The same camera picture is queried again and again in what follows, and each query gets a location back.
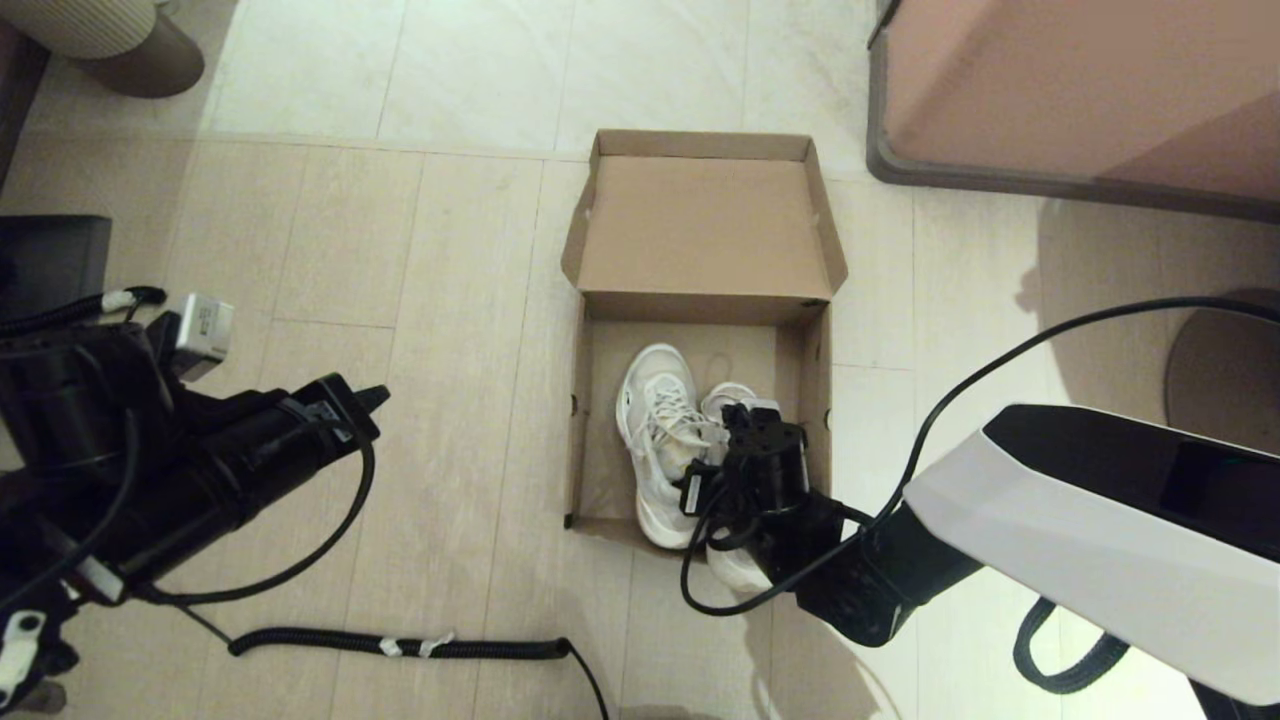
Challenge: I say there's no thick black right arm hose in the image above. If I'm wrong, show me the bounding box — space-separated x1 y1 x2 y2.
1013 598 1131 696

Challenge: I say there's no dark grey square block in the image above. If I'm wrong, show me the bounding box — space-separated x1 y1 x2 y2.
0 215 113 326

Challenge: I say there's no striped beige round pouf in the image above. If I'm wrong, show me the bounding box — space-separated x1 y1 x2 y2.
0 0 205 98

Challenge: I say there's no round brown table base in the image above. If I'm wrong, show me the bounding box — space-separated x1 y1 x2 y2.
1165 288 1280 441

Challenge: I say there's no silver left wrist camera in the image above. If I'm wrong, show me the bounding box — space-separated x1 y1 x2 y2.
165 293 236 384

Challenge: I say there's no black coiled cable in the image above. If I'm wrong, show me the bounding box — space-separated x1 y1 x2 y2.
195 600 611 720

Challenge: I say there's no brown cardboard shoe box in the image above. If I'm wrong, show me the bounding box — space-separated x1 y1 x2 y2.
560 128 849 546

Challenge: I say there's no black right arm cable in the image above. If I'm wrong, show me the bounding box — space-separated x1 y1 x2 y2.
680 295 1280 616

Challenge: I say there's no black sleeved cable white tape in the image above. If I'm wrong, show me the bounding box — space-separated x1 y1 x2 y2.
0 286 166 336

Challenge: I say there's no white lace-up sneaker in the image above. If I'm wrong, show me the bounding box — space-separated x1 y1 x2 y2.
615 343 709 551
700 382 793 596

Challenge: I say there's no pink sofa with grey base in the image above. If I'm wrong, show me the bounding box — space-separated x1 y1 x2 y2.
868 0 1280 219

